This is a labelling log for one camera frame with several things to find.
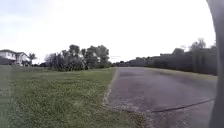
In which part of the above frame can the clump of trees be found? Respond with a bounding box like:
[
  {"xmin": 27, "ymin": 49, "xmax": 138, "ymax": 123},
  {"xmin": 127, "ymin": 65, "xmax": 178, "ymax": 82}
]
[{"xmin": 44, "ymin": 43, "xmax": 112, "ymax": 72}]

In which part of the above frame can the grey asphalt road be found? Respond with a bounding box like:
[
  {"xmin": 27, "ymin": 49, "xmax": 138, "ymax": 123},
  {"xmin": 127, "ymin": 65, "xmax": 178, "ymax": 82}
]
[{"xmin": 106, "ymin": 66, "xmax": 219, "ymax": 128}]

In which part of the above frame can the green grass field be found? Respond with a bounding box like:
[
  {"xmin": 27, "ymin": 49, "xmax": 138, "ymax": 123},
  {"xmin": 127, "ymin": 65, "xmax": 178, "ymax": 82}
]
[{"xmin": 0, "ymin": 64, "xmax": 148, "ymax": 128}]

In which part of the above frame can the long dark hedge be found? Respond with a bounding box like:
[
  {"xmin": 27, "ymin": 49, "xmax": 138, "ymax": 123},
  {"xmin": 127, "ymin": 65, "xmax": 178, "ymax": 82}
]
[{"xmin": 114, "ymin": 37, "xmax": 218, "ymax": 76}]

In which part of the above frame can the grass verge strip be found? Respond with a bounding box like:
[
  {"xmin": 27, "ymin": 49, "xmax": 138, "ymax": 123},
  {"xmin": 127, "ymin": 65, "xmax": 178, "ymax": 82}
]
[{"xmin": 146, "ymin": 66, "xmax": 219, "ymax": 83}]

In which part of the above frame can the palm tree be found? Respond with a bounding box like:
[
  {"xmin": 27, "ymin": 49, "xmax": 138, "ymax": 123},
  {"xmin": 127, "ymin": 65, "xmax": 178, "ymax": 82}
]
[{"xmin": 27, "ymin": 52, "xmax": 38, "ymax": 67}]

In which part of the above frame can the white house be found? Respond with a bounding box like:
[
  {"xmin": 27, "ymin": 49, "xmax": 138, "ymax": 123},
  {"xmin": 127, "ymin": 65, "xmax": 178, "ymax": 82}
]
[{"xmin": 0, "ymin": 48, "xmax": 31, "ymax": 67}]

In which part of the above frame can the dark pole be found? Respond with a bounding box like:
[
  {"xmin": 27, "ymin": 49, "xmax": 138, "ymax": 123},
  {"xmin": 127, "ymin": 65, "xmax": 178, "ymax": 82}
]
[{"xmin": 205, "ymin": 0, "xmax": 224, "ymax": 128}]

